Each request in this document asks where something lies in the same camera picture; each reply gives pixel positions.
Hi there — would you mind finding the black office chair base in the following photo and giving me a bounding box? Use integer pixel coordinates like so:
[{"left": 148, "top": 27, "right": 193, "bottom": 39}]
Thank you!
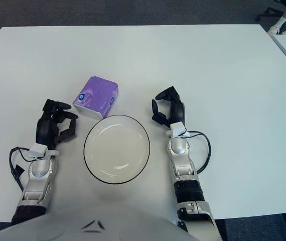
[{"left": 255, "top": 0, "right": 286, "bottom": 22}]

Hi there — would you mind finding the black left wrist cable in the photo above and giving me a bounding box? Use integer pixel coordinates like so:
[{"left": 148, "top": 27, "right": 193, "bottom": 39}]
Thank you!
[{"left": 9, "top": 147, "right": 37, "bottom": 193}]

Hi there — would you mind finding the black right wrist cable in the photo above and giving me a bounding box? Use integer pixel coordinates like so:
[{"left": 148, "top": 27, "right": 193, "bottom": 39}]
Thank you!
[{"left": 182, "top": 131, "right": 212, "bottom": 174}]

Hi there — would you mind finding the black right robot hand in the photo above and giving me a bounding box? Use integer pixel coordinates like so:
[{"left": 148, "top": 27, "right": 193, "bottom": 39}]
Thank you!
[{"left": 151, "top": 86, "right": 186, "bottom": 129}]

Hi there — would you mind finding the grey robot torso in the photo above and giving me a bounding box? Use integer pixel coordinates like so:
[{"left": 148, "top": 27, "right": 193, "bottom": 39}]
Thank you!
[{"left": 0, "top": 207, "right": 191, "bottom": 241}]

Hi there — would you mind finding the white plate black rim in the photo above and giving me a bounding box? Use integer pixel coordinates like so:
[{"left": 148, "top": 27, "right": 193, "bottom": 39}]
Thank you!
[{"left": 83, "top": 114, "right": 151, "bottom": 186}]

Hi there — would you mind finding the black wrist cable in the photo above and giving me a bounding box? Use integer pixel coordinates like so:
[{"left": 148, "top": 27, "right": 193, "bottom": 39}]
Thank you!
[
  {"left": 9, "top": 147, "right": 37, "bottom": 193},
  {"left": 182, "top": 131, "right": 212, "bottom": 174}
]

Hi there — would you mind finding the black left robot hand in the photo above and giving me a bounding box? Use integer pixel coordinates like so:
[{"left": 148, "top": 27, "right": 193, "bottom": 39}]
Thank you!
[{"left": 35, "top": 99, "right": 79, "bottom": 151}]

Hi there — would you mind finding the purple tissue paper pack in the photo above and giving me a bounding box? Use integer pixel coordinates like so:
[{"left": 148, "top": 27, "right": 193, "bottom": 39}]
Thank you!
[{"left": 72, "top": 76, "right": 120, "bottom": 120}]

